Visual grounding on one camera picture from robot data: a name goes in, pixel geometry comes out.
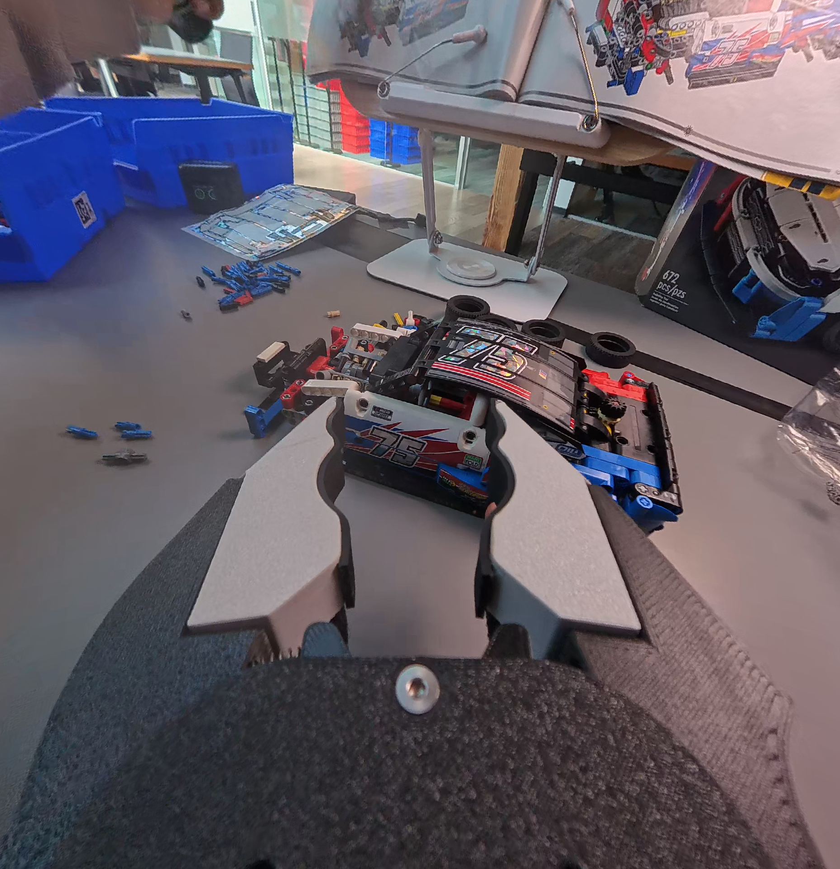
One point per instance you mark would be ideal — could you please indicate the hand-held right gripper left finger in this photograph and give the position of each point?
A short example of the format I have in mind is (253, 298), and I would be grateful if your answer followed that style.
(270, 543)

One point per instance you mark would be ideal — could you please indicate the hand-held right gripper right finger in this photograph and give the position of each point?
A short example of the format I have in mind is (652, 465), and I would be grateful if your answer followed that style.
(562, 550)

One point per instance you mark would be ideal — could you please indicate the dark grey axle connector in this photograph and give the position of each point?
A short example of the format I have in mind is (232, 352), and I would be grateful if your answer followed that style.
(124, 457)

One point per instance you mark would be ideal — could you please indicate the toy brick race car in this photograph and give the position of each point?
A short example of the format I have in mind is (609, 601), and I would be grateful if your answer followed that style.
(501, 380)

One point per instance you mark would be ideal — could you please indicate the pile of blue brick pins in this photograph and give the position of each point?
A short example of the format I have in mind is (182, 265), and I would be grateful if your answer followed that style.
(250, 285)

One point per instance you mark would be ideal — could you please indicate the white book stand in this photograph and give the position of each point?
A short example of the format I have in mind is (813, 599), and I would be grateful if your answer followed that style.
(501, 282)

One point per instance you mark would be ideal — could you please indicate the building instruction booklet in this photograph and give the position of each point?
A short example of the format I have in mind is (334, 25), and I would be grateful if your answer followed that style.
(698, 88)

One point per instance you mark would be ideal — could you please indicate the person's left forearm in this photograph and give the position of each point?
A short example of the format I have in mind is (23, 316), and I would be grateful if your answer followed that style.
(46, 54)

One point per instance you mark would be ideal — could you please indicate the grey desk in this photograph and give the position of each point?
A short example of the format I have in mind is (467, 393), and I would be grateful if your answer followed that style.
(87, 543)

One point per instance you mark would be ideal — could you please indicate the person's left hand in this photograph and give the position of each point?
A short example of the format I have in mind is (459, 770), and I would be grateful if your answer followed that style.
(212, 8)

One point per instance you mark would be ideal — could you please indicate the stack of red blue bins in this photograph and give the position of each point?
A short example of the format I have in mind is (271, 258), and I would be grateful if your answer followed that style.
(355, 129)

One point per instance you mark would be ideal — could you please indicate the black toy tyre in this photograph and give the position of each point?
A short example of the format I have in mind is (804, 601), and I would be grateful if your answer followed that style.
(501, 320)
(543, 332)
(611, 350)
(467, 309)

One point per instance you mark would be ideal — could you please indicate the holographic sticker sheet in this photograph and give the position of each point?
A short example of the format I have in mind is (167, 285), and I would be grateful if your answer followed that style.
(270, 221)

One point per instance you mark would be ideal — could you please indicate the blue storage bin with tag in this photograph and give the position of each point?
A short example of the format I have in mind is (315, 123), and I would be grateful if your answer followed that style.
(46, 217)

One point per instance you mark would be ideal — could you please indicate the pile of mixed brick pieces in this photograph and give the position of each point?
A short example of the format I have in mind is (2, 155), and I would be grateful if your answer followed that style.
(396, 322)

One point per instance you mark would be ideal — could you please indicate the toy car set box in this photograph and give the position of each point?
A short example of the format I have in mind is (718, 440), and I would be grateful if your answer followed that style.
(691, 305)

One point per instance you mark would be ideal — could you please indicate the pile of clear plastic bags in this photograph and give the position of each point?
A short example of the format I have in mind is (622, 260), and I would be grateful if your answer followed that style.
(820, 441)

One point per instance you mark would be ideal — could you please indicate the wooden post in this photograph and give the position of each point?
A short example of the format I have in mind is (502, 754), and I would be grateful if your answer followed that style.
(505, 197)

